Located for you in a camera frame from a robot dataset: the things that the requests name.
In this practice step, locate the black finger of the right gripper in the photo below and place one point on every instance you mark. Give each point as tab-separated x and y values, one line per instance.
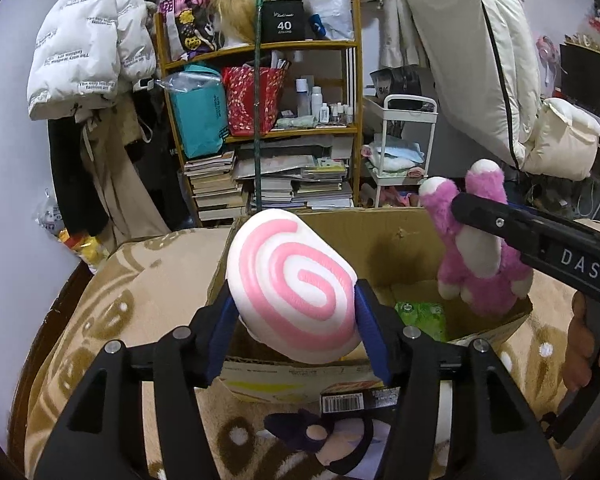
533	233

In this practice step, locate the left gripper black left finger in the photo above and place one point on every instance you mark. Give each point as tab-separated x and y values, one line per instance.
100	432

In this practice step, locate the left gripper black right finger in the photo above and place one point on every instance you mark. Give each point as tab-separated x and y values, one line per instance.
494	433

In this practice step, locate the pink white bear plush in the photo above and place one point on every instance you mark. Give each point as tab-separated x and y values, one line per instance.
478	267

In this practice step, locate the pink swirl round plush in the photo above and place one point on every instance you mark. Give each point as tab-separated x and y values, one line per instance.
293	292

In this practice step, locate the green tissue pack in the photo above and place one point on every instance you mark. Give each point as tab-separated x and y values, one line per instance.
429	317

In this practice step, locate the purple hair doll plush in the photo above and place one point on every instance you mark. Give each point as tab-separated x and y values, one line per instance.
350	447

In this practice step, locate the cardboard box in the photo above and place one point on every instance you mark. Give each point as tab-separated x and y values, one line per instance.
398	252

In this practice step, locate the white fluffy bird plush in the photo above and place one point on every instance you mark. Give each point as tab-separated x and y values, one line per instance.
443	432

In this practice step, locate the person's right hand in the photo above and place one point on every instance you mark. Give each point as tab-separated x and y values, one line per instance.
577	371

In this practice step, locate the beige patterned fluffy rug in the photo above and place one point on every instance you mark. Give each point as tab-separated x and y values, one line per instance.
149	287

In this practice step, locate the cream pillow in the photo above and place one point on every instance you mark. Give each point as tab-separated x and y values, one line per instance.
563	142

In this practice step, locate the yellow snack bags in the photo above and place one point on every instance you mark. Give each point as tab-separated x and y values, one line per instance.
86	247

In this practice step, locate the white utility cart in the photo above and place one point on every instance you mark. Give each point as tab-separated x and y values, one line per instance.
391	160

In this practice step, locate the stack of books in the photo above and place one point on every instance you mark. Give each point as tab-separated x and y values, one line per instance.
298	172

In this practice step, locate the cream mattress with black zipper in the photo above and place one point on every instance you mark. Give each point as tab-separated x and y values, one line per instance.
481	55

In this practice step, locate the beige hanging coat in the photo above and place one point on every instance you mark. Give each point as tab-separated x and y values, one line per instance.
130	211

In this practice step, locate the teal bag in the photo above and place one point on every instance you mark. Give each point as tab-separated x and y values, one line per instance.
199	107

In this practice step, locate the red patterned gift bag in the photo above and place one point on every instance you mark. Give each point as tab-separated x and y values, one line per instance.
238	85

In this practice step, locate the white puffer jacket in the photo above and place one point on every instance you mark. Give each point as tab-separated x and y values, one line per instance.
87	53

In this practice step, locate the black box number 40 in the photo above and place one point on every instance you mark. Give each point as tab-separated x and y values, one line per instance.
282	20

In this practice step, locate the colourful cartoon bag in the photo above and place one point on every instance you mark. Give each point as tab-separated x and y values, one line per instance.
189	28

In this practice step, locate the blonde wig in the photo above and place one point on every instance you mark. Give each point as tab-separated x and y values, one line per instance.
234	22

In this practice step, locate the green pole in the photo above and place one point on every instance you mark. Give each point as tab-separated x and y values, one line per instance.
256	108

